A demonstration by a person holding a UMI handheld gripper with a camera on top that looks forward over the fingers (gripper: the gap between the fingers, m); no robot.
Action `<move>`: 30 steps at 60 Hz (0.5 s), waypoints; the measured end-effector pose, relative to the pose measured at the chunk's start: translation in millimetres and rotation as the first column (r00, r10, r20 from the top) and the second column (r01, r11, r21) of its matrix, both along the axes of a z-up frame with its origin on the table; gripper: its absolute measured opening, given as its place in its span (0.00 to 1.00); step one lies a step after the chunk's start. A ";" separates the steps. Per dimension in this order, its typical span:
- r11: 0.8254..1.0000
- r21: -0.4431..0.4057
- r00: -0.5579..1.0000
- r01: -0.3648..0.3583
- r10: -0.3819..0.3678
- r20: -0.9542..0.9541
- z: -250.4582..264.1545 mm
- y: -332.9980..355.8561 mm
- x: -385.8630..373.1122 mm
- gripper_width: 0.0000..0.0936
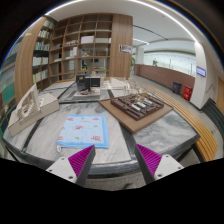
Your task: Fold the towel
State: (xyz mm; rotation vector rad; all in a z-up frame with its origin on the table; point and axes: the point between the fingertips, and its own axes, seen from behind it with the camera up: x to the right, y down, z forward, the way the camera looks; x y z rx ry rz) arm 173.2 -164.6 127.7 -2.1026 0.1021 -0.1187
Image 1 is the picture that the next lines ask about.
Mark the wall-mounted blue screen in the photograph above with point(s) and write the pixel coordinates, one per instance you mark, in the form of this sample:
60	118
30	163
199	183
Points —
201	71

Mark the light blue patterned towel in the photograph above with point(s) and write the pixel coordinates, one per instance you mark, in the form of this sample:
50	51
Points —
80	131

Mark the large wooden bookshelf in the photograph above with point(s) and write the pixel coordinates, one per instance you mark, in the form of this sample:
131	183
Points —
52	51

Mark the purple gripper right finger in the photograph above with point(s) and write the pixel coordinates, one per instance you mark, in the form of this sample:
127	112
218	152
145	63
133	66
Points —
155	166

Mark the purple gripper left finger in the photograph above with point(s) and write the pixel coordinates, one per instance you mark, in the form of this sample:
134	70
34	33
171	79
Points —
75	168

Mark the white architectural building model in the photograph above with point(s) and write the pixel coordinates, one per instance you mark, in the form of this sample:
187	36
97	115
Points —
30	109

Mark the red trash bin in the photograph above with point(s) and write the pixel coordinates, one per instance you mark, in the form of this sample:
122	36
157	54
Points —
187	93

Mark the brown architectural model board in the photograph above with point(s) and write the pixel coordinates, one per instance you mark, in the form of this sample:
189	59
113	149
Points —
136	111

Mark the light wooden stick model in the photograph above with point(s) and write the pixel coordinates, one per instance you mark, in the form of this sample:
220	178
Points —
131	87

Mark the dark building model on base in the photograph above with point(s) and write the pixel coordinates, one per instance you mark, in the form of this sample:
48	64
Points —
87	86

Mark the framed picture on shelf wall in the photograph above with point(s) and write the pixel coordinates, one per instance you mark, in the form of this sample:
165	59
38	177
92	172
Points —
125	49

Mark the black trash bin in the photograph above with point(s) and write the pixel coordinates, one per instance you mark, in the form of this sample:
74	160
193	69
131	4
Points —
176	87

